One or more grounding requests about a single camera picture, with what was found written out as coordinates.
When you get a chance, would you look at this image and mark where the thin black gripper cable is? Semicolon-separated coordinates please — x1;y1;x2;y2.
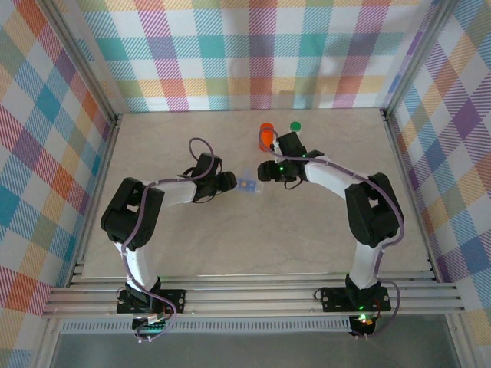
282;176;305;192

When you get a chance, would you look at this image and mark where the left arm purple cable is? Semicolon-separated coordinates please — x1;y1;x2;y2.
120;137;216;344

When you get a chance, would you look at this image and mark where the aluminium mounting rail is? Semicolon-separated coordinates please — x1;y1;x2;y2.
41;270;466;318

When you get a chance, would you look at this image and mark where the slotted grey cable duct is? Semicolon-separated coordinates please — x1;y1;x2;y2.
60;320;353;335

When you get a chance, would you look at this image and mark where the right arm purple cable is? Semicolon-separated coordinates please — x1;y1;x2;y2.
259;128;406;340

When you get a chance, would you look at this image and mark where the aluminium side rail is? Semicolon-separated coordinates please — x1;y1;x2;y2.
68;114;123;288
381;109;442;284

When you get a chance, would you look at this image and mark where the aluminium frame post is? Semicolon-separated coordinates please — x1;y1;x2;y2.
381;0;460;116
44;0;124;124

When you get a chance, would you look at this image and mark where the orange pill bottle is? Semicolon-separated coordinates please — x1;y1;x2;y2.
258;132;278;153

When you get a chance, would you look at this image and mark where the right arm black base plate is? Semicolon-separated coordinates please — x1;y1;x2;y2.
319;285;392;314

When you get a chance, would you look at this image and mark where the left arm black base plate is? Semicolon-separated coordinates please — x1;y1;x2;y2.
116;287;188;316

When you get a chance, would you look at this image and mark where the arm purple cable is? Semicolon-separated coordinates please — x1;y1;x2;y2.
259;128;406;340
120;137;216;344

